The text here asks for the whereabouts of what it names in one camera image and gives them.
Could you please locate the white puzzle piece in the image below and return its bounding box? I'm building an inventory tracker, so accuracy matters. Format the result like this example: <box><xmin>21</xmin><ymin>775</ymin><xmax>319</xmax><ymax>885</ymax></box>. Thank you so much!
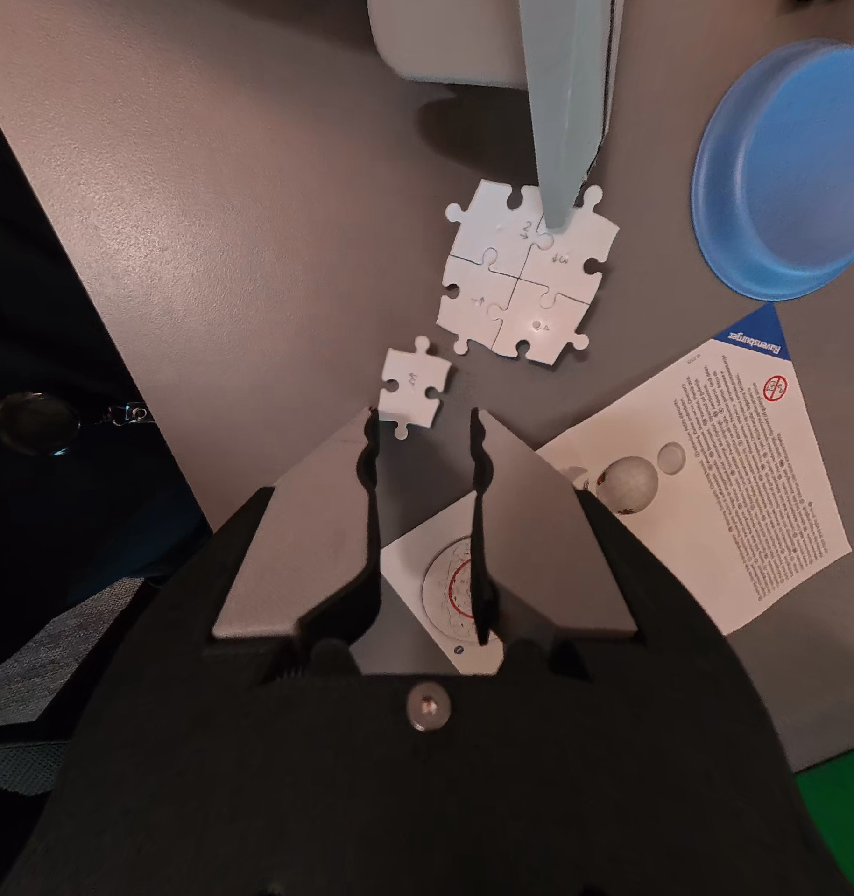
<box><xmin>436</xmin><ymin>255</ymin><xmax>522</xmax><ymax>354</ymax></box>
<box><xmin>378</xmin><ymin>336</ymin><xmax>454</xmax><ymax>441</ymax></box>
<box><xmin>490</xmin><ymin>280</ymin><xmax>599</xmax><ymax>366</ymax></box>
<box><xmin>532</xmin><ymin>183</ymin><xmax>620</xmax><ymax>305</ymax></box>
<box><xmin>445</xmin><ymin>178</ymin><xmax>557</xmax><ymax>270</ymax></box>

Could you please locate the white printed instruction leaflet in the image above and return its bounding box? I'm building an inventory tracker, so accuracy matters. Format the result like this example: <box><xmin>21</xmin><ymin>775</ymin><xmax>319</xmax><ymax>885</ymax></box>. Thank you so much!
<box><xmin>381</xmin><ymin>302</ymin><xmax>854</xmax><ymax>676</ymax></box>

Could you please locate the grey fabric chair seat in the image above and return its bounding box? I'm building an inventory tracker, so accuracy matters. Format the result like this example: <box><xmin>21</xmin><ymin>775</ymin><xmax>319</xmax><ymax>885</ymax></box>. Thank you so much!
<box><xmin>0</xmin><ymin>575</ymin><xmax>158</xmax><ymax>795</ymax></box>

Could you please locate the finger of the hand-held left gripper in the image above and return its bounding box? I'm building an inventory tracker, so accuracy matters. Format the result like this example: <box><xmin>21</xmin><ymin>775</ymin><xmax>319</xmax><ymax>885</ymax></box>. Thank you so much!
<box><xmin>518</xmin><ymin>0</ymin><xmax>613</xmax><ymax>229</ymax></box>

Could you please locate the black retractable badge reel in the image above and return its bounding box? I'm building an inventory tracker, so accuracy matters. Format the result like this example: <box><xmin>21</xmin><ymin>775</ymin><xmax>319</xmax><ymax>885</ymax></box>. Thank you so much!
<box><xmin>0</xmin><ymin>392</ymin><xmax>153</xmax><ymax>457</ymax></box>

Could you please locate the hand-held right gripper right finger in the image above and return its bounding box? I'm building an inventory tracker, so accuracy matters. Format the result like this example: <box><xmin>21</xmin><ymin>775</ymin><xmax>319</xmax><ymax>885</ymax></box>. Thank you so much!
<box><xmin>469</xmin><ymin>407</ymin><xmax>640</xmax><ymax>646</ymax></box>

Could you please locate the green board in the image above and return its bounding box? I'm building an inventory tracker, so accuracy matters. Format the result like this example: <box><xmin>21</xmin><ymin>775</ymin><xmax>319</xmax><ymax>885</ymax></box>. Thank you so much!
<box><xmin>791</xmin><ymin>741</ymin><xmax>854</xmax><ymax>879</ymax></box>

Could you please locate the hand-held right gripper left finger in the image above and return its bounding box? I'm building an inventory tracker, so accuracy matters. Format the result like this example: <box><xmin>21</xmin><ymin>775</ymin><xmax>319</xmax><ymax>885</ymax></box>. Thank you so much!
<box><xmin>210</xmin><ymin>406</ymin><xmax>383</xmax><ymax>649</ymax></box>

